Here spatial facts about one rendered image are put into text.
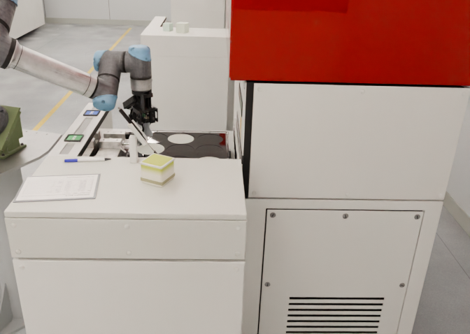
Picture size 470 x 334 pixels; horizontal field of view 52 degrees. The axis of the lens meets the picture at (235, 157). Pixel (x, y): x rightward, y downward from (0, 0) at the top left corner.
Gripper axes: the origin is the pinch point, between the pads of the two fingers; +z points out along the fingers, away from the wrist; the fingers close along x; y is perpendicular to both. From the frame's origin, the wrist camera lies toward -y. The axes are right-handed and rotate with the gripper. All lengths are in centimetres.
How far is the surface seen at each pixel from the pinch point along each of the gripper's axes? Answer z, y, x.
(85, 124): -4.3, -14.5, -15.6
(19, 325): 90, -31, -49
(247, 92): -28, 44, 15
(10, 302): 80, -37, -50
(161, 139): 1.4, 1.0, 7.8
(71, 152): -4.7, 8.5, -29.1
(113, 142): 0.9, -4.4, -9.2
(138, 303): 24, 55, -30
